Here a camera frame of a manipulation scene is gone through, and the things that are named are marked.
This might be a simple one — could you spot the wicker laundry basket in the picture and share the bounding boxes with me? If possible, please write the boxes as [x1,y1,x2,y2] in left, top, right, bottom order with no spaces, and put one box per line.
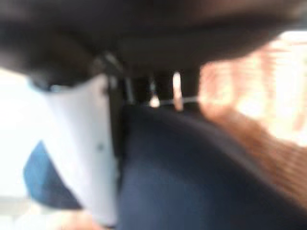
[43,31,307,230]

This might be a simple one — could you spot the blue garment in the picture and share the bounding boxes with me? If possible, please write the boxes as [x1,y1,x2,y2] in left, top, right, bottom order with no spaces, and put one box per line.
[23,105,307,230]

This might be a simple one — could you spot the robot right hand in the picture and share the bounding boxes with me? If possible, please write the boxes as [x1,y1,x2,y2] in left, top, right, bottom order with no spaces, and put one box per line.
[0,0,307,227]

